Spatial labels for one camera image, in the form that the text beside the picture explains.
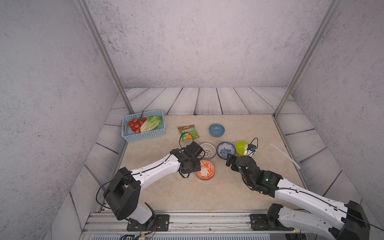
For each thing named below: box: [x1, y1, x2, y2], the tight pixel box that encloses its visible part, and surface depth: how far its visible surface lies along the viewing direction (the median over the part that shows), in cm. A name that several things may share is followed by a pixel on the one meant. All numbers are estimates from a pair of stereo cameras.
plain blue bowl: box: [209, 123, 225, 138], surface depth 110 cm
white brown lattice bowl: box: [200, 142, 217, 160], surface depth 98 cm
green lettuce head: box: [140, 115, 162, 133], surface depth 111 cm
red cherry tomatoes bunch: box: [127, 117, 147, 134], surface depth 113 cm
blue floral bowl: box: [216, 141, 236, 160], surface depth 98 cm
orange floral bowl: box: [195, 160, 215, 180], surface depth 89 cm
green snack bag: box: [177, 124, 200, 142], surface depth 109 cm
